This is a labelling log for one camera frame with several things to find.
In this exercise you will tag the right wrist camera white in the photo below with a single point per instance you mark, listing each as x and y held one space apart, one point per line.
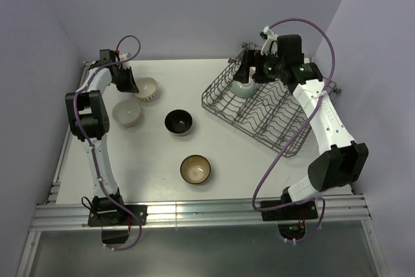
270 37

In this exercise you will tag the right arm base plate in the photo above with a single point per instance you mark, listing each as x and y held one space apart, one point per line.
297 212

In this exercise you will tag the light green bowl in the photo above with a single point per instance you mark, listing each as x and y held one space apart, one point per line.
243 91

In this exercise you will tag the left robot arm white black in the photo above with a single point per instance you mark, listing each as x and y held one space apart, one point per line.
90 124

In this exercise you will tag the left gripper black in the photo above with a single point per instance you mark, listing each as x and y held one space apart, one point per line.
131 86

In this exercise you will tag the plain white bowl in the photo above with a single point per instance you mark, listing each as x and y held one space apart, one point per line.
126 113

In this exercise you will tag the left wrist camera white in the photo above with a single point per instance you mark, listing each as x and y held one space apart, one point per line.
122 58

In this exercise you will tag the grey wire dish rack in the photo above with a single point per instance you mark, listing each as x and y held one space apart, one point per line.
271 115

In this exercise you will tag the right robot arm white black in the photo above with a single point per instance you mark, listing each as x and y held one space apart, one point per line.
341 158

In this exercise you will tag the red patterned bowl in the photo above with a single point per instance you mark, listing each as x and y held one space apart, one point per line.
252 72

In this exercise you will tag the black glossy bowl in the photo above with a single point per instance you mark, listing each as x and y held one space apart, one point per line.
178 122

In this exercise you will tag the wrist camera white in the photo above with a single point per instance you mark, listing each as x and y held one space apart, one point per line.
122 58
270 37

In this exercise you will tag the aluminium rail frame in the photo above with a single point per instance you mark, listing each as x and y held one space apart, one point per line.
208 229

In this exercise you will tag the white bowl striped outside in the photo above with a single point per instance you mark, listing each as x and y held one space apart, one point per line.
148 89

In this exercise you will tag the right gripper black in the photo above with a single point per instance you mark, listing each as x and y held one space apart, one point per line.
242 75

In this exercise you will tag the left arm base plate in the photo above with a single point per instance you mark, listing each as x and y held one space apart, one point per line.
116 217

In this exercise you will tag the brown beige bowl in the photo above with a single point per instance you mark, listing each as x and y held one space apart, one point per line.
195 169

